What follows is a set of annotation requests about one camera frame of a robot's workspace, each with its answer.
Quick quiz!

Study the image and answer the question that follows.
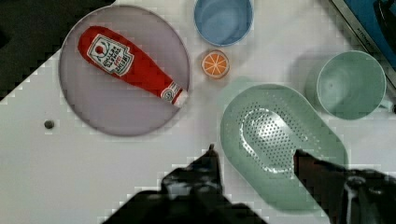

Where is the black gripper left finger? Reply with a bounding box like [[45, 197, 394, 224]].
[[160, 143, 225, 224]]

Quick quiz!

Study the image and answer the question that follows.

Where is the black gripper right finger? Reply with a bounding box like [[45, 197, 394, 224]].
[[293, 149, 396, 224]]

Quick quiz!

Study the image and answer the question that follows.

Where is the green plastic strainer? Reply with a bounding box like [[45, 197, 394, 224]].
[[219, 83, 347, 213]]

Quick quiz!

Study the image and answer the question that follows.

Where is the green cup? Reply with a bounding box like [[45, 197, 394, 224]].
[[304, 50, 394, 120]]

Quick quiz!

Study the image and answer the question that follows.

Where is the orange slice toy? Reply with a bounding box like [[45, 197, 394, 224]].
[[201, 49, 231, 79]]

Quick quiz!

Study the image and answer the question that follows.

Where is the red ketchup bottle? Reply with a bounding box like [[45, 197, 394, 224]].
[[78, 26, 189, 107]]

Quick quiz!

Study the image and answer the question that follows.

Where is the blue bowl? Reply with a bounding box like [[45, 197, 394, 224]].
[[193, 0, 254, 47]]

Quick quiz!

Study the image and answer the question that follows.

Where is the toaster oven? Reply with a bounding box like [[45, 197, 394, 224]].
[[329, 0, 396, 82]]

